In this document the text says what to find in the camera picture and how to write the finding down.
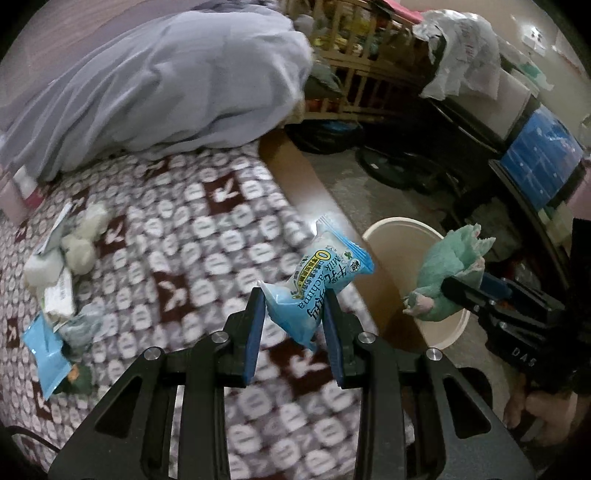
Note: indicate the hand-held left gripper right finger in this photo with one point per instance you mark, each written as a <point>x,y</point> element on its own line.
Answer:
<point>333,344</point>

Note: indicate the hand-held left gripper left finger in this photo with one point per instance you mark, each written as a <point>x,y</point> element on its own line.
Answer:
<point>255,334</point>

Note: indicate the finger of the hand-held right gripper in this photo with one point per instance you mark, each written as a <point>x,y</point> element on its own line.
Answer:
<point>498,287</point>
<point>464,295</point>

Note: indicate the blue snack packet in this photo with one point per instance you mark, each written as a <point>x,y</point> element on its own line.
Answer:
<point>314,277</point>

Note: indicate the beige plastic bucket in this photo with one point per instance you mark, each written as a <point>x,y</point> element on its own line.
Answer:
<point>397,258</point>

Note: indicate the white plush toy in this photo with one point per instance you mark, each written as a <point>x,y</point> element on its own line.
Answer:
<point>79,254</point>

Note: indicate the white carton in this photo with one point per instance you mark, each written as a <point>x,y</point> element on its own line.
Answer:
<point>60,297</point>

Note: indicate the paper tissue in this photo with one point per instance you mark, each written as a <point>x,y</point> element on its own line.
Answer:
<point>42,273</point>

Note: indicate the person's right hand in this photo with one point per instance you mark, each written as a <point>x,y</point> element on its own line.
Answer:
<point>551,413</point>

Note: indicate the brown white printed blanket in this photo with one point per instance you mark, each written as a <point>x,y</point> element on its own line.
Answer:
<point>184,230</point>

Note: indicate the blue storage box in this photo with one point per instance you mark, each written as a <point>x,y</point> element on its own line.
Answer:
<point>542,157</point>

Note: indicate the black floor fan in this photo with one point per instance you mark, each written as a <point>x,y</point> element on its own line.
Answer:
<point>406,168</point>

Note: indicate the black table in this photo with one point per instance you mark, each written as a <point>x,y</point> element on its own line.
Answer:
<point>466,124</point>

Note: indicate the clear plastic wrapper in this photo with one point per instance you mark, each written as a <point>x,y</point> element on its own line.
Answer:
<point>83,325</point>

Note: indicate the green orange wrapper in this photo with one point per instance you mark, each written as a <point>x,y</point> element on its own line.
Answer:
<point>81,378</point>

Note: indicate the white box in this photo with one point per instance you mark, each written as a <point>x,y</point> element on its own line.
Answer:
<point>517,106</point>

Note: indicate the black bag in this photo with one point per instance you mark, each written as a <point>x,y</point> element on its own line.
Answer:
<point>325,137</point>

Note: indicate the torn blue packet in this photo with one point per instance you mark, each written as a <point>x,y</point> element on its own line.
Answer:
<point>44,357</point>

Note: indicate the white paper card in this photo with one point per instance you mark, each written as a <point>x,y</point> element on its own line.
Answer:
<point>55,230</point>

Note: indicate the white printed cloth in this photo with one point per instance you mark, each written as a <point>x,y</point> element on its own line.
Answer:
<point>461,46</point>

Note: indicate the wooden crib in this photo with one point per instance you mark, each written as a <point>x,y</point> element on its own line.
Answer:
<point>360,69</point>

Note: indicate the dark green pillow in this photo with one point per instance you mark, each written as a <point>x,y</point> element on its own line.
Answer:
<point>321,82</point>

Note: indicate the grey lavender quilt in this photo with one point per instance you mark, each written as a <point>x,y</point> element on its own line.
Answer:
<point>161,83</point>

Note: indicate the pink bottle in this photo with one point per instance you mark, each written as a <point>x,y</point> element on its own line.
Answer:
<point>11,201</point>

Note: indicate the wooden bed frame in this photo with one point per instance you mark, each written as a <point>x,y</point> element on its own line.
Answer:
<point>304,184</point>

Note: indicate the wall socket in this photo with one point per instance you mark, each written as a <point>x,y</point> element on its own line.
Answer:
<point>535,37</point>

